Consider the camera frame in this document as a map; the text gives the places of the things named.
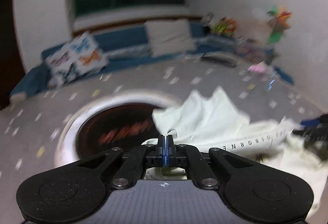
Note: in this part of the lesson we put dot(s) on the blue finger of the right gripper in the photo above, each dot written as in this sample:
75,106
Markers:
314,133

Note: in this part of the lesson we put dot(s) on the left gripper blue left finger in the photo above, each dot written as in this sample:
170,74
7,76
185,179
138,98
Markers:
161,151

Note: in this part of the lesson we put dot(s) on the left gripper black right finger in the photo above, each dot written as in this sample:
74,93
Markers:
169,151

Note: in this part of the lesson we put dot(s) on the pale green t-shirt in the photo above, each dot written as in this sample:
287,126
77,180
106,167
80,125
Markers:
255,125

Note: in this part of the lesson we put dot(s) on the round induction cooktop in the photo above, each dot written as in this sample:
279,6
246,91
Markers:
123,119

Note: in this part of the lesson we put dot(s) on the pink wrapped packet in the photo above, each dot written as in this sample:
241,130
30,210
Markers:
259,69

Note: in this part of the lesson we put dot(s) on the black remote control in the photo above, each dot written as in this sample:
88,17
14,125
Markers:
217,59

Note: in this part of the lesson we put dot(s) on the clear plastic toy box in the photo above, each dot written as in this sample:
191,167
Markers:
254,52

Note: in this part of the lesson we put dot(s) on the beige cushion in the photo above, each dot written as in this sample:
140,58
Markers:
169,37

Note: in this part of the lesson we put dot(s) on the blue bench sofa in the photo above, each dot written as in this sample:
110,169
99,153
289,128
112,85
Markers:
124,48

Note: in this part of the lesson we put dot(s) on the colourful paper pinwheel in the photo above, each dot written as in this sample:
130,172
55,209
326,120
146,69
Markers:
278,23

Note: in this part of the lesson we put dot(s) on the butterfly print cushion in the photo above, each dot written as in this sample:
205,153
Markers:
80,57

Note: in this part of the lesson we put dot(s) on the brown bear plush toy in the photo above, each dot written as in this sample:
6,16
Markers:
225,27

